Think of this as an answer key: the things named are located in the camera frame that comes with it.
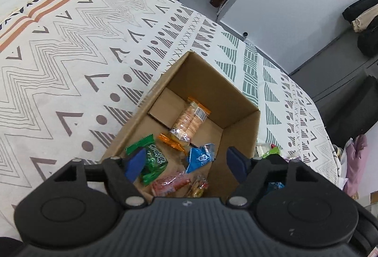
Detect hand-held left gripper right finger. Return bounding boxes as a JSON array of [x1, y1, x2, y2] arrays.
[[226, 146, 325, 210]]

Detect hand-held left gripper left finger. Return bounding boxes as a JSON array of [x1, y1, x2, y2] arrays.
[[44, 147, 148, 210]]

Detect dark green candy packet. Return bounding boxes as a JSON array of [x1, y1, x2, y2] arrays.
[[125, 134, 169, 186]]

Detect white snack packet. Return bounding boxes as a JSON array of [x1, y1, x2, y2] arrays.
[[255, 143, 271, 158]]

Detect red snack packet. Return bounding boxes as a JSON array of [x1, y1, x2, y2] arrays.
[[151, 171, 193, 197]]

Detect small orange snack packet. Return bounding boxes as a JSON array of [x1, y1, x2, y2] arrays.
[[158, 133, 187, 153]]

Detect colourful candy packet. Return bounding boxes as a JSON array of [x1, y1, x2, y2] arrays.
[[186, 173, 209, 198]]

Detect orange cracker packet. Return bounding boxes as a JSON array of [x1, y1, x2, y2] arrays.
[[169, 97, 212, 146]]

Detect brown cardboard box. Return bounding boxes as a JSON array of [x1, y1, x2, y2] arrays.
[[100, 51, 261, 201]]

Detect pink cloth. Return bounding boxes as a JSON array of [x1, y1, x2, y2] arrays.
[[342, 134, 369, 198]]

